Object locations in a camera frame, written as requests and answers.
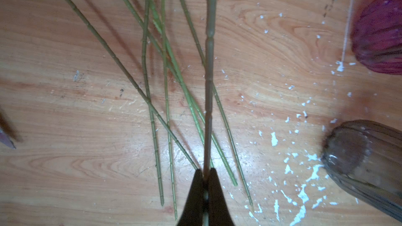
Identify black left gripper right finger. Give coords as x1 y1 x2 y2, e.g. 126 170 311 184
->
206 168 234 226

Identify purple glass vase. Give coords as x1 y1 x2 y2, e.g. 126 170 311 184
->
351 0 402 75

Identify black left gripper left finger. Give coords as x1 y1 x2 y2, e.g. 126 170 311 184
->
177 169 204 226

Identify large red rose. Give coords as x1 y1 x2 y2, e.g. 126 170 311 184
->
65 0 198 170

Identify brown glass vase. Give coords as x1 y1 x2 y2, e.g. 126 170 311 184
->
321 120 402 221

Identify peach cream rose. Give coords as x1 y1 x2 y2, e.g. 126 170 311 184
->
203 0 217 180

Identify blue and white flowers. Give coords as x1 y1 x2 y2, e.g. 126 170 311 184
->
106 0 238 220

